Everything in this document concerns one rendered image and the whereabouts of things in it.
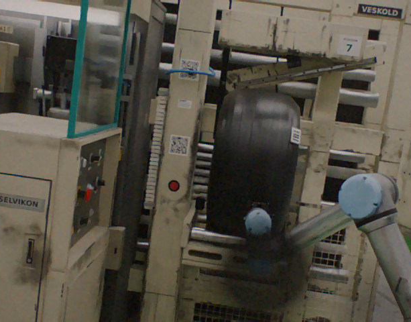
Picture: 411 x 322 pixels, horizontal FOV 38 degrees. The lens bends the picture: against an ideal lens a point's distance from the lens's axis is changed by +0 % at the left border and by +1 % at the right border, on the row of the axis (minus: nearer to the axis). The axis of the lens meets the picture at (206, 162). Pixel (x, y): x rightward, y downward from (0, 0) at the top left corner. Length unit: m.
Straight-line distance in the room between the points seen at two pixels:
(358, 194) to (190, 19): 1.02
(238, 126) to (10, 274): 0.91
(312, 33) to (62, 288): 1.45
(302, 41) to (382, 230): 1.14
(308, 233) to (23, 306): 0.86
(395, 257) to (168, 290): 1.07
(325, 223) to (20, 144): 0.91
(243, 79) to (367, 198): 1.21
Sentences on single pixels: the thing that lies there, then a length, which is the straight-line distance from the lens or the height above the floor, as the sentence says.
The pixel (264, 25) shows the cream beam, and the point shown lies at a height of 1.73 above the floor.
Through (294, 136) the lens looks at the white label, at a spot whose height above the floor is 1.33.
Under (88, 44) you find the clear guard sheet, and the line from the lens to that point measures 1.73.
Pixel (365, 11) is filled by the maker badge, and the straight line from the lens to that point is 2.93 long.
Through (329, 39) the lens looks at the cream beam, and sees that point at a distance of 2.58.
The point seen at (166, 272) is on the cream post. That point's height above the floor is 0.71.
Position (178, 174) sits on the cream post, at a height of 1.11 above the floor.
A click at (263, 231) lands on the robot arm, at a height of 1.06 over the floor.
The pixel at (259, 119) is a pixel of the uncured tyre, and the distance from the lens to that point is 2.16.
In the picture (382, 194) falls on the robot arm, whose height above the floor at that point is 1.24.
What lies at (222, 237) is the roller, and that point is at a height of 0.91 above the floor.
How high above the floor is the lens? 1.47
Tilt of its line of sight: 7 degrees down
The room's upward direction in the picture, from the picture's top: 8 degrees clockwise
